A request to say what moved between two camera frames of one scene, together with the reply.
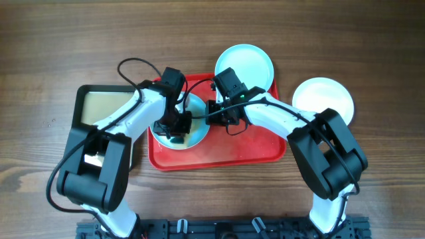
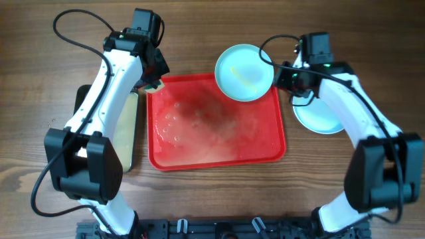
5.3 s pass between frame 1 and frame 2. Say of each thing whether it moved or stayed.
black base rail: stayed
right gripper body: moved
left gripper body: moved
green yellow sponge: moved
